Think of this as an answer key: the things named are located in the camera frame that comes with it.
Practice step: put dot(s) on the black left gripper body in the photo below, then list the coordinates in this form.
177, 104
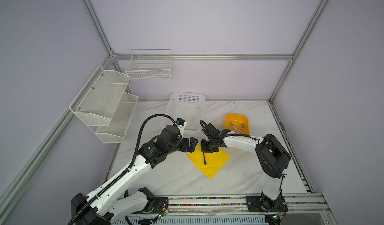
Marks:
181, 145

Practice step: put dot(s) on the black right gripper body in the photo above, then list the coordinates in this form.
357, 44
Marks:
207, 146

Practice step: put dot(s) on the white mesh upper wall shelf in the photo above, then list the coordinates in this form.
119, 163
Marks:
96, 104

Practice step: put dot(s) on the silver spoon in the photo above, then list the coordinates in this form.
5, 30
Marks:
204, 159

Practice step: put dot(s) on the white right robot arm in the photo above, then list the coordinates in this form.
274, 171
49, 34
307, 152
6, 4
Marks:
273, 157

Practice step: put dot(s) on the white perforated plastic basket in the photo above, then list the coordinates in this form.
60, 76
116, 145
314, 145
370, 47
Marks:
188, 106

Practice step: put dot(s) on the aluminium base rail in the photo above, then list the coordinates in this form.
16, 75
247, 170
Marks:
290, 209

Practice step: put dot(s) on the white mesh lower wall shelf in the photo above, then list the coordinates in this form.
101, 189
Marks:
118, 127

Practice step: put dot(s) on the white mesh wall shelf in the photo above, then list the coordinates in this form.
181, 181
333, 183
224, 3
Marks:
118, 127
96, 104

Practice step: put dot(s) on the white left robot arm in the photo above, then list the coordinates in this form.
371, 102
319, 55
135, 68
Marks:
103, 206

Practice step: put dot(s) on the white wire wall basket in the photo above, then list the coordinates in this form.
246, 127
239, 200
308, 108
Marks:
147, 65

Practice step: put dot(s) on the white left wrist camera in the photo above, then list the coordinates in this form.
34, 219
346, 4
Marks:
181, 124

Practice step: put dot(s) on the yellow plastic tray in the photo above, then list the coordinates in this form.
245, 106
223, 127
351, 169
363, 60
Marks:
237, 120

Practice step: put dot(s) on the silver fork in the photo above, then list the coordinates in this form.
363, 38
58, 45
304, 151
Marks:
242, 127

